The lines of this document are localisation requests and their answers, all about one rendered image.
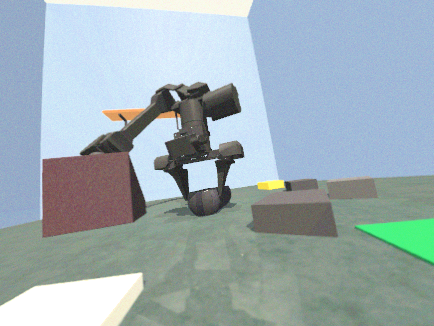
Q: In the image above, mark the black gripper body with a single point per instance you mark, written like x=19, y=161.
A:
x=232, y=149

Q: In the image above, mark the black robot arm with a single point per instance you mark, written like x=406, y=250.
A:
x=197, y=103

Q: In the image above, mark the yellow rectangular block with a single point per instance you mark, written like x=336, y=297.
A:
x=271, y=185

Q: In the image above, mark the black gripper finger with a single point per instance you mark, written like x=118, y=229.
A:
x=181, y=178
x=223, y=167

